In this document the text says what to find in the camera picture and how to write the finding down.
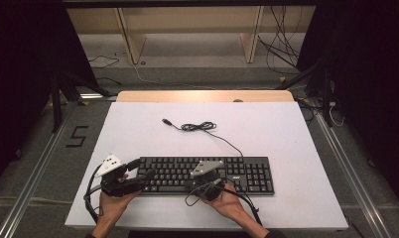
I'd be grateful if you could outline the black metal stand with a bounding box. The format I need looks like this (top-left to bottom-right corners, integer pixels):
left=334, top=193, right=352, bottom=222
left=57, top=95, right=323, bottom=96
left=275, top=59, right=334, bottom=128
left=50, top=70, right=112, bottom=133

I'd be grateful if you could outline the white board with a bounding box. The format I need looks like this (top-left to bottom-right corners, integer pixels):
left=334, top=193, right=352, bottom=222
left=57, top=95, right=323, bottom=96
left=64, top=101, right=349, bottom=231

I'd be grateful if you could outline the bundle of black floor cables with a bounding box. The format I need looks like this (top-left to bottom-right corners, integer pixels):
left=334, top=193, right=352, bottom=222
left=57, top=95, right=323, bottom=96
left=256, top=5, right=308, bottom=75

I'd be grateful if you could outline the long metal floor rail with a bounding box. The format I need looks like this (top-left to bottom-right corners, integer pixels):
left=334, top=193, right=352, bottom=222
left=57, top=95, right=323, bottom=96
left=311, top=98, right=393, bottom=238
left=0, top=108, right=76, bottom=238

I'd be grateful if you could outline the black keyboard cable with plug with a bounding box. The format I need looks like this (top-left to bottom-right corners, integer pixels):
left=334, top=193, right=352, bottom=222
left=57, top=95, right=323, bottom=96
left=161, top=118, right=245, bottom=159

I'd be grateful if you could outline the person's left hand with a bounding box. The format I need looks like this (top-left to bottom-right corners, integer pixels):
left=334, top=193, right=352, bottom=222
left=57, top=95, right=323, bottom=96
left=95, top=190, right=141, bottom=229

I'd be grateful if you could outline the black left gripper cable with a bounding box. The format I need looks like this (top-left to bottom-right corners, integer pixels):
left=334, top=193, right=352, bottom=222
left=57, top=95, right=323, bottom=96
left=83, top=164, right=104, bottom=224

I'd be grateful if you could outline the short white cable loop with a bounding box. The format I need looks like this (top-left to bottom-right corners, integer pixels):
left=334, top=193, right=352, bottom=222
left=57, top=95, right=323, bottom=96
left=328, top=101, right=345, bottom=128

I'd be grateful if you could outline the person's right hand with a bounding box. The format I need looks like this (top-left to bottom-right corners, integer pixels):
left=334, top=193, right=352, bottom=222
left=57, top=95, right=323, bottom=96
left=203, top=183, right=251, bottom=227

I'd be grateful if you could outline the short metal rail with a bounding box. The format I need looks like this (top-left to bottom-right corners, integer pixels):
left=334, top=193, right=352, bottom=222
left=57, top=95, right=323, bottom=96
left=78, top=93, right=118, bottom=101

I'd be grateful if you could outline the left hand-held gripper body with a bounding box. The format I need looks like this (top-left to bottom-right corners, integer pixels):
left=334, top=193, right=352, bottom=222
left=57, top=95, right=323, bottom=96
left=94, top=153, right=145, bottom=198

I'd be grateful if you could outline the thin black floor cable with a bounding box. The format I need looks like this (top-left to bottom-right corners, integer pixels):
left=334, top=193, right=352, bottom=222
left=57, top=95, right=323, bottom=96
left=87, top=54, right=121, bottom=69

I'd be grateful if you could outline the light wooden table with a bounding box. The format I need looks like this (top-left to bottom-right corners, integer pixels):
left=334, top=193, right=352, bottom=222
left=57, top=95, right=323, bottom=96
left=116, top=89, right=295, bottom=103

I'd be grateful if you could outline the black computer keyboard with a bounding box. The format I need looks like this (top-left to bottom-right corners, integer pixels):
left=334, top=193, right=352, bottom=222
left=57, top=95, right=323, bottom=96
left=136, top=156, right=275, bottom=196

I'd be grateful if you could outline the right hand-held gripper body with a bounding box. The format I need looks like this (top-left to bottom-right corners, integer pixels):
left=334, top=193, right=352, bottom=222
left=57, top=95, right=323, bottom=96
left=187, top=160, right=225, bottom=201

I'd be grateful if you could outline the light wooden shelf unit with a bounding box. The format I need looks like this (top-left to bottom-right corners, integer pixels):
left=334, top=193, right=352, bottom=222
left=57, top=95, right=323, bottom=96
left=66, top=5, right=318, bottom=65

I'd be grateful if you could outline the dark curtain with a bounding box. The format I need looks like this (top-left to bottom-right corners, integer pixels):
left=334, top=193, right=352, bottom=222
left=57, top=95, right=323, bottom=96
left=0, top=0, right=99, bottom=192
left=296, top=0, right=399, bottom=212

